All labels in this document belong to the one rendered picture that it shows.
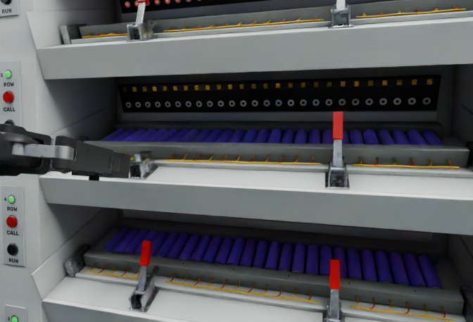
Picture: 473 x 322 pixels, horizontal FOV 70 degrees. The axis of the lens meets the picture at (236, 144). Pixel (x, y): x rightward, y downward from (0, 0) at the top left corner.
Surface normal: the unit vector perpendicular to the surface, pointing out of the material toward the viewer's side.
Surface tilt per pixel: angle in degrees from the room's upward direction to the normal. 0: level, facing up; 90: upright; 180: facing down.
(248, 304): 19
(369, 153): 109
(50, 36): 90
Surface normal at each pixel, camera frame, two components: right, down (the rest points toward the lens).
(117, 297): -0.08, -0.93
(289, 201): -0.24, 0.37
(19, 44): -0.25, 0.04
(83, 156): 1.00, 0.04
